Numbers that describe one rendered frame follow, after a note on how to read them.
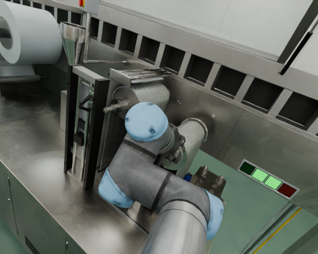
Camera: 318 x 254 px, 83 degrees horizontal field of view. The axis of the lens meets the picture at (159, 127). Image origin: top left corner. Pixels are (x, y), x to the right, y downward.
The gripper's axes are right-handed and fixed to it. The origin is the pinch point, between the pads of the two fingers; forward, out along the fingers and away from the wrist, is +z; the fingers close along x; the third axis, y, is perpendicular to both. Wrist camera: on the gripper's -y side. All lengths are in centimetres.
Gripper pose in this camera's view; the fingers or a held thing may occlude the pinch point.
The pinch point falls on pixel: (168, 159)
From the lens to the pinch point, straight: 65.2
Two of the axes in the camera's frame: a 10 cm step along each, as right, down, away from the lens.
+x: -8.1, -4.7, 3.5
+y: 5.5, -8.2, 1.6
